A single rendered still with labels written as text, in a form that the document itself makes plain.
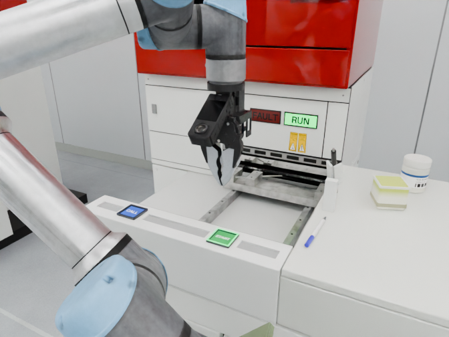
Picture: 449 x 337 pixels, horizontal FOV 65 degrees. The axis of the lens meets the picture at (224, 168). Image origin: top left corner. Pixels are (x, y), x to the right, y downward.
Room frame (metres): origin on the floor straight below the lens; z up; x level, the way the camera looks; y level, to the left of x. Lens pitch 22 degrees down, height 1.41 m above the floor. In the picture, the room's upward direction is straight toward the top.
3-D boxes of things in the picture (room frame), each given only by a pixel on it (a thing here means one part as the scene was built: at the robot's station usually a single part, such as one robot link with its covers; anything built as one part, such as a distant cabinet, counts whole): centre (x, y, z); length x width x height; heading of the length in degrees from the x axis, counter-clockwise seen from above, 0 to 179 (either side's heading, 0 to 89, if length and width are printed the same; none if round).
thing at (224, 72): (0.69, 0.00, 1.33); 0.08 x 0.08 x 0.05
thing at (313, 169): (1.22, -0.19, 0.89); 0.44 x 0.02 x 0.10; 63
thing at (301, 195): (1.12, -0.18, 0.87); 0.36 x 0.08 x 0.03; 63
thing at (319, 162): (1.23, -0.19, 0.96); 0.44 x 0.01 x 0.02; 63
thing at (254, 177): (1.16, -0.11, 0.89); 0.08 x 0.03 x 0.03; 153
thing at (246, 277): (0.73, 0.12, 0.89); 0.55 x 0.09 x 0.14; 63
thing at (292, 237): (0.90, -0.21, 0.84); 0.50 x 0.02 x 0.03; 153
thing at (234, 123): (0.69, -0.01, 1.25); 0.09 x 0.08 x 0.12; 153
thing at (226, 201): (1.03, 0.03, 0.84); 0.50 x 0.02 x 0.03; 153
